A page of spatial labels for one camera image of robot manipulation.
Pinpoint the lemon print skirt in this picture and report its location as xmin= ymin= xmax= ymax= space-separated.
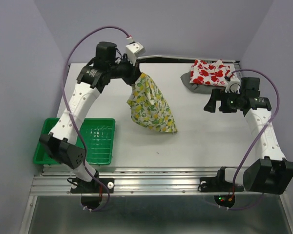
xmin=127 ymin=73 xmax=178 ymax=133

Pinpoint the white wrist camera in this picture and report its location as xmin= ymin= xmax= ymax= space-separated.
xmin=126 ymin=42 xmax=146 ymax=64
xmin=225 ymin=74 xmax=241 ymax=94

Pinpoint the right side aluminium rail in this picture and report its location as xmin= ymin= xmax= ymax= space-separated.
xmin=230 ymin=61 xmax=242 ymax=80

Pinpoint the aluminium front rail frame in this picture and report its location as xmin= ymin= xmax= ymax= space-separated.
xmin=20 ymin=166 xmax=293 ymax=234

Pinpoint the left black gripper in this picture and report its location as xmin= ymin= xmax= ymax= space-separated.
xmin=108 ymin=54 xmax=145 ymax=86

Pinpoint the grey folded skirt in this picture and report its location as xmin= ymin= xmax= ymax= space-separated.
xmin=180 ymin=72 xmax=226 ymax=95

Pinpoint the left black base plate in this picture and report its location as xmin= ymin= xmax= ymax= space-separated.
xmin=67 ymin=177 xmax=115 ymax=194

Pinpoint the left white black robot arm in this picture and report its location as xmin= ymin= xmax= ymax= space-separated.
xmin=39 ymin=41 xmax=145 ymax=192

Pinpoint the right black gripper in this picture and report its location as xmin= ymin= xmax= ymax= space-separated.
xmin=203 ymin=88 xmax=244 ymax=113

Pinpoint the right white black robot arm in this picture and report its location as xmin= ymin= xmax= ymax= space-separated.
xmin=203 ymin=78 xmax=293 ymax=195

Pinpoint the red poppy print skirt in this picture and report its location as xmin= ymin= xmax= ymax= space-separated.
xmin=189 ymin=59 xmax=231 ymax=87

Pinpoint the green plastic tray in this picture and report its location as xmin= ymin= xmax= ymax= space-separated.
xmin=33 ymin=118 xmax=116 ymax=165

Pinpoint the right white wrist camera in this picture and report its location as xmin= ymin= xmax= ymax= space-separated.
xmin=225 ymin=74 xmax=241 ymax=94

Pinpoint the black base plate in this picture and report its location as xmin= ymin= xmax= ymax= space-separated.
xmin=198 ymin=177 xmax=233 ymax=193
xmin=67 ymin=177 xmax=115 ymax=194

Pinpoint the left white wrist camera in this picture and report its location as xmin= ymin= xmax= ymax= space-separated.
xmin=126 ymin=42 xmax=146 ymax=64

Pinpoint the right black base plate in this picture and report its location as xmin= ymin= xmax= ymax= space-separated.
xmin=198 ymin=177 xmax=233 ymax=193

